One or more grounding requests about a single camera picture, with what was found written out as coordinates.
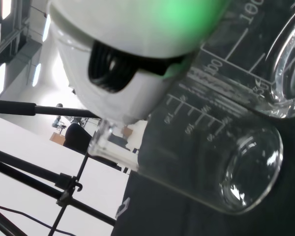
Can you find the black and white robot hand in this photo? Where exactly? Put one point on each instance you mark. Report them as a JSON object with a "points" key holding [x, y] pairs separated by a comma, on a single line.
{"points": [[137, 29]]}

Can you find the brown cardboard box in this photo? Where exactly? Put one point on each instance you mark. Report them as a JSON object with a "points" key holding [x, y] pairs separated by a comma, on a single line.
{"points": [[57, 139]]}

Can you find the black tripod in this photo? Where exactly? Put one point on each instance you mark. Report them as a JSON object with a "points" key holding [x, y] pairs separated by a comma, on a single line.
{"points": [[27, 172]]}

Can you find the black bench cloth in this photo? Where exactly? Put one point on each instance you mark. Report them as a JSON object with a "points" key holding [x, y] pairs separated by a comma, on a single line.
{"points": [[186, 221]]}

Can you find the clear cloth clip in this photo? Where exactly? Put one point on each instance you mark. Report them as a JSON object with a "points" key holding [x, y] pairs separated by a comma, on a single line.
{"points": [[123, 207]]}

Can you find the black chair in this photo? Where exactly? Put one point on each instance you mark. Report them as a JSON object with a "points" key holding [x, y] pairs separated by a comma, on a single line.
{"points": [[75, 138]]}

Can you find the black boom pole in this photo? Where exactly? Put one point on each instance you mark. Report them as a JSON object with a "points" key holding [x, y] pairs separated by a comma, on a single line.
{"points": [[14, 108]]}

